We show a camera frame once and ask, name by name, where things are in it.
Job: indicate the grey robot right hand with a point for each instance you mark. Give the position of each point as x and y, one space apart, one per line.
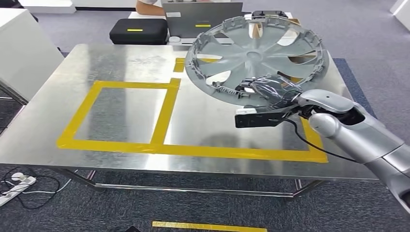
272 91

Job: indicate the silver wheel hubcap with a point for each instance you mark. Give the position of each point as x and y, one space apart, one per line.
254 57

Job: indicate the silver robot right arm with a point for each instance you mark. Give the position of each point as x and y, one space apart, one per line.
352 134

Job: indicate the steel workbench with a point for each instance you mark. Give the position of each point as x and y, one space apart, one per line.
128 112

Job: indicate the grey laptop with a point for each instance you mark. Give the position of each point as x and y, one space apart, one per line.
201 16

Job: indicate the small white round object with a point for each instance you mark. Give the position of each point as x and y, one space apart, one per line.
175 40

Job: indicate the black carry case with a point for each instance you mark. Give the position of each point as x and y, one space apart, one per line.
137 35

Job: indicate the person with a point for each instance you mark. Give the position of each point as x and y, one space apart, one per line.
149 8

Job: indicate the black robot left foot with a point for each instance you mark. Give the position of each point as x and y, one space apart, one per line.
132 229

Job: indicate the large white box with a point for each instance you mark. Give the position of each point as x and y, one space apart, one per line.
25 54

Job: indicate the white plug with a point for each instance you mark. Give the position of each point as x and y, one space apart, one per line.
17 176

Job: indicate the white power strip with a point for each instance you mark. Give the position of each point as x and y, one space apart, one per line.
19 189

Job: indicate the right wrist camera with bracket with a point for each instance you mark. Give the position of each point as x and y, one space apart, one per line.
256 120

